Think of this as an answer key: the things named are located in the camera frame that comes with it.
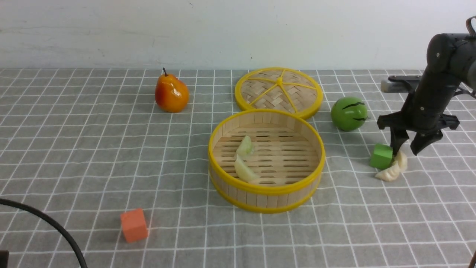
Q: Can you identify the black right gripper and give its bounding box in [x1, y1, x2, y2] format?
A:
[377, 111, 460, 156]

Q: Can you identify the white dumpling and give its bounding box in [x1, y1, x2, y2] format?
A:
[375, 161, 400, 182]
[394, 150, 408, 172]

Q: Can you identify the green dumpling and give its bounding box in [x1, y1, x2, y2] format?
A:
[236, 135, 254, 159]
[234, 154, 261, 183]

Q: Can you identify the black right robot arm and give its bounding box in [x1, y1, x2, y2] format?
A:
[376, 16, 476, 156]

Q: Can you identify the bamboo steamer tray yellow rim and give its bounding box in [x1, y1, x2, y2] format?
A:
[208, 109, 326, 213]

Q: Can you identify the woven bamboo steamer lid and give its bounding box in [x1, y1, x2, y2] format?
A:
[234, 67, 324, 120]

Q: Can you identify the green foam cube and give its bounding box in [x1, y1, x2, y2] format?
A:
[369, 144, 393, 170]

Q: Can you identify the green toy watermelon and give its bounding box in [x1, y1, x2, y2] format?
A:
[331, 96, 370, 132]

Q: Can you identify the orange toy pear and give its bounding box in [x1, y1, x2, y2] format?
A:
[155, 68, 189, 113]

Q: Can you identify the orange foam cube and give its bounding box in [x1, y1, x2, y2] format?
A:
[120, 208, 148, 243]

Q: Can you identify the grey checked tablecloth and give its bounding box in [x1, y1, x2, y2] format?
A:
[0, 68, 476, 268]

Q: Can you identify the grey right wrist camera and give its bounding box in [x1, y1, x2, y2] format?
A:
[380, 75, 421, 93]

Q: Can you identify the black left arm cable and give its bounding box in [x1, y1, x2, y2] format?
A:
[0, 198, 88, 268]

